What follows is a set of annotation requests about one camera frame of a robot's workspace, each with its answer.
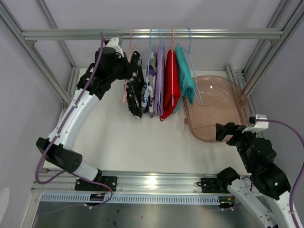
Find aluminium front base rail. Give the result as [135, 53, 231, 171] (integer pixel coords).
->
[31, 171, 216, 195]

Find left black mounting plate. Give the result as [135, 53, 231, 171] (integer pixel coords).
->
[75, 176, 118, 192]

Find red trousers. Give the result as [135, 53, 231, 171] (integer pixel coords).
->
[160, 50, 181, 121]

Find purple camouflage trousers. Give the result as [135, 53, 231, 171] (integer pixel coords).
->
[141, 51, 157, 118]

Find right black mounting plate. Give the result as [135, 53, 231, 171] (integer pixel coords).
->
[196, 178, 228, 193]

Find salmon pink wire hanger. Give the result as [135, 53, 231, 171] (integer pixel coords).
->
[171, 28, 178, 114]

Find translucent brown plastic basin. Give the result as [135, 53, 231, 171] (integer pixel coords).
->
[183, 76, 252, 143]

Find lilac trousers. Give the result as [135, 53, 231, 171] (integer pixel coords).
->
[154, 45, 165, 116]

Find teal trousers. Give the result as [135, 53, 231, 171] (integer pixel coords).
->
[175, 46, 195, 105]

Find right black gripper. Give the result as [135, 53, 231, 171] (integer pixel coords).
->
[215, 122, 259, 170]

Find pale blue wire hanger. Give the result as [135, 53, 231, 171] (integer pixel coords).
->
[177, 27, 202, 105]

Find slotted grey cable duct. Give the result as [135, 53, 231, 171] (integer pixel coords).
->
[40, 193, 220, 205]

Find black mounting plate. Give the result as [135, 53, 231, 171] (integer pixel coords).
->
[75, 176, 118, 192]
[196, 178, 228, 193]

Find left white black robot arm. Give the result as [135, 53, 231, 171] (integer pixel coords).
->
[35, 47, 129, 190]

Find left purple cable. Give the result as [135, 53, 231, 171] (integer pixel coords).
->
[35, 32, 114, 209]

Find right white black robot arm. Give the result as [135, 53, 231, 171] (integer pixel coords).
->
[216, 118, 302, 228]

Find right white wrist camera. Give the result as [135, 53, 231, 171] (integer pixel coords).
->
[242, 114, 269, 133]

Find black white patterned trousers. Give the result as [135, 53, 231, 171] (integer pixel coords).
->
[126, 51, 144, 118]

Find aluminium hanging rail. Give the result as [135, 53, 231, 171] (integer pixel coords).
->
[21, 28, 284, 41]

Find light blue wire hanger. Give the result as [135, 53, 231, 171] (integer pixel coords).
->
[144, 28, 153, 104]

